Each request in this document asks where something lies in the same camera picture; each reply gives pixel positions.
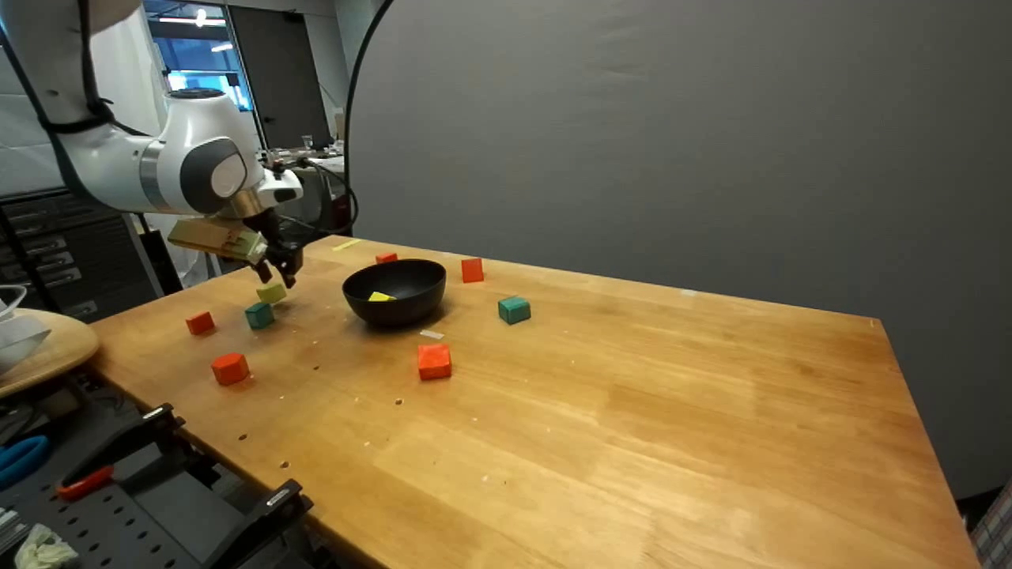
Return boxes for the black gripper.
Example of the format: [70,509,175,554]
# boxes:
[249,209,303,287]

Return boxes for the lime green block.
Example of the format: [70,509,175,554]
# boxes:
[257,280,288,307]

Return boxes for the small teal block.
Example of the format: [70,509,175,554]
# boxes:
[243,302,274,333]

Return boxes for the small orange block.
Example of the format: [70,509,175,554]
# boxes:
[186,314,218,336]

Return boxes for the dark red block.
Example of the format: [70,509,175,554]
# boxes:
[211,351,249,386]

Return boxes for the red hexagonal block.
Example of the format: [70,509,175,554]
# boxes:
[462,255,484,283]

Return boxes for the teal green block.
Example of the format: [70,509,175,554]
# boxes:
[496,298,532,324]

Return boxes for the yellow cube block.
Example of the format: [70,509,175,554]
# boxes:
[368,292,396,302]

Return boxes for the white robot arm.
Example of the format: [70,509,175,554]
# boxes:
[0,0,303,283]

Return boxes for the black bowl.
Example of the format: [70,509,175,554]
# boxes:
[343,259,446,327]

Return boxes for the black equipment rack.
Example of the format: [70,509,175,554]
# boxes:
[0,190,159,323]

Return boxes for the black pegboard tool tray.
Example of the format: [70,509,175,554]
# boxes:
[0,377,343,569]

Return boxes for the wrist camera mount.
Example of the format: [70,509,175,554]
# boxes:
[167,217,270,263]

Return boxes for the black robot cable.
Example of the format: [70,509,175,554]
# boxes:
[266,155,361,239]

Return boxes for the blue handled tool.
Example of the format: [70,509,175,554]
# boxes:
[0,436,50,491]

